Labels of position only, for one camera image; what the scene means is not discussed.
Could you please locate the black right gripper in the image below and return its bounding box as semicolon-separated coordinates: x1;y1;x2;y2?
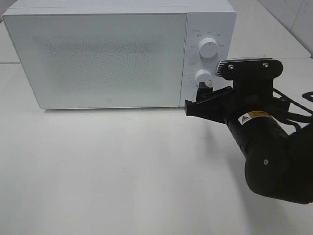
185;57;291;125

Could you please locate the white timer knob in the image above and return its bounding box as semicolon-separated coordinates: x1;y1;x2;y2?
194;69;213;87

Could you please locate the white microwave door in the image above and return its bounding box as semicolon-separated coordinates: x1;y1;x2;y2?
4;14;187;109

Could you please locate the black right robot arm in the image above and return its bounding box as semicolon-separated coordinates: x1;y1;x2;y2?
185;58;313;204

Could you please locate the upper white power knob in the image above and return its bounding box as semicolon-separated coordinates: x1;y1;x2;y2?
199;37;218;59

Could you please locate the white microwave oven body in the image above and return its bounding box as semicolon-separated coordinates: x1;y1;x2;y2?
2;0;236;109

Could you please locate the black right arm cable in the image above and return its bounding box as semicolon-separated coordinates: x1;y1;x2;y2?
272;89;313;134

